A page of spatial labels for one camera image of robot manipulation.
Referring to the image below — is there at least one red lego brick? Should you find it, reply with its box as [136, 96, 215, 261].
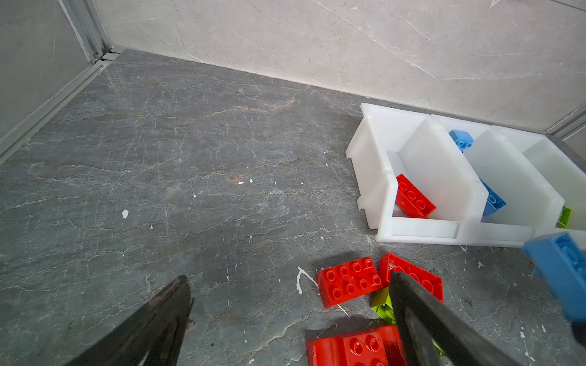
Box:
[316, 257, 383, 309]
[396, 174, 436, 219]
[379, 253, 444, 303]

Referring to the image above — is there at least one white three-compartment bin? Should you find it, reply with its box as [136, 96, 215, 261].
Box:
[346, 103, 585, 248]

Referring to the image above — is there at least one red arch lego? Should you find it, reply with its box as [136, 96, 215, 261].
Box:
[307, 326, 408, 366]

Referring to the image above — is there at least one green lego brick top pile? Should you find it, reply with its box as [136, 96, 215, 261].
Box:
[370, 288, 397, 325]

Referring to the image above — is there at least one blue lego brick top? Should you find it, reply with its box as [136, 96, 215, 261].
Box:
[482, 180, 507, 217]

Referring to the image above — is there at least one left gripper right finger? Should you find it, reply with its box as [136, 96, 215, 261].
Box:
[389, 272, 519, 365]

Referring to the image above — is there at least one blue lego brick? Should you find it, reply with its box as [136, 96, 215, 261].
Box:
[450, 130, 474, 153]
[522, 232, 585, 323]
[482, 180, 507, 217]

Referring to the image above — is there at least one green lego brick bottom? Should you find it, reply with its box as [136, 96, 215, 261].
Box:
[556, 205, 572, 228]

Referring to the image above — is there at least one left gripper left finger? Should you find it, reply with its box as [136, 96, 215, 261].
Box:
[68, 275, 192, 365]

